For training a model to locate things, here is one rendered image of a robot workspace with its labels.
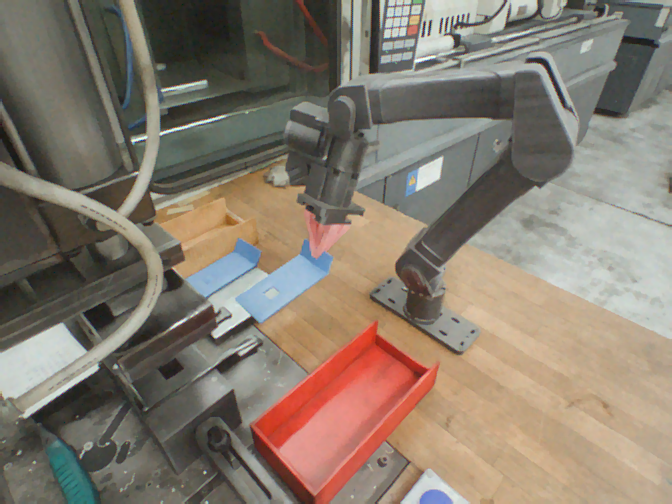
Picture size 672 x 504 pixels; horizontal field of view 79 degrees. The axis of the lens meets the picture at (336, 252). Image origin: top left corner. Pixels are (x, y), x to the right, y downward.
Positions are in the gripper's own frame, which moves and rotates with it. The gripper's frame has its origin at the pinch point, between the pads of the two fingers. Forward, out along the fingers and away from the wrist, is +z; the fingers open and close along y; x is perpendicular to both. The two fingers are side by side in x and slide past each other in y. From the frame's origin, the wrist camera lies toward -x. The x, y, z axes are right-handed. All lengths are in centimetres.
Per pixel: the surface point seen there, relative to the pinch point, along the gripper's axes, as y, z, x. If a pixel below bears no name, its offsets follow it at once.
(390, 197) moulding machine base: -104, 9, -57
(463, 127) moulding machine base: -142, -29, -55
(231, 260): 1.3, 11.5, -19.9
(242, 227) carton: -2.4, 5.9, -23.6
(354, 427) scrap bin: 6.4, 16.1, 21.2
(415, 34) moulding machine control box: -67, -49, -45
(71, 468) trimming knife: 34.5, 26.4, 1.5
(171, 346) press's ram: 29.7, 3.0, 10.6
